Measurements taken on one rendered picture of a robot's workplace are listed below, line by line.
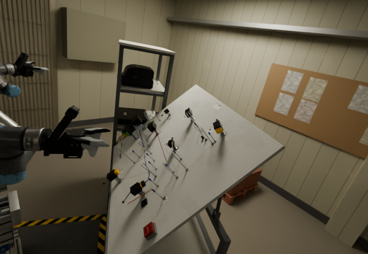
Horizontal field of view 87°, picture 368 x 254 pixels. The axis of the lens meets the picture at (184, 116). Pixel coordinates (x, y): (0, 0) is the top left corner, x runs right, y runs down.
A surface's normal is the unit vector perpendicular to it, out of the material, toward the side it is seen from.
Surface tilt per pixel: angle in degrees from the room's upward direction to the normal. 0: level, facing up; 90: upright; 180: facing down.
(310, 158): 90
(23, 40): 90
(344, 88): 90
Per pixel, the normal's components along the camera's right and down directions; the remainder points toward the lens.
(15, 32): 0.67, 0.37
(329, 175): -0.72, 0.11
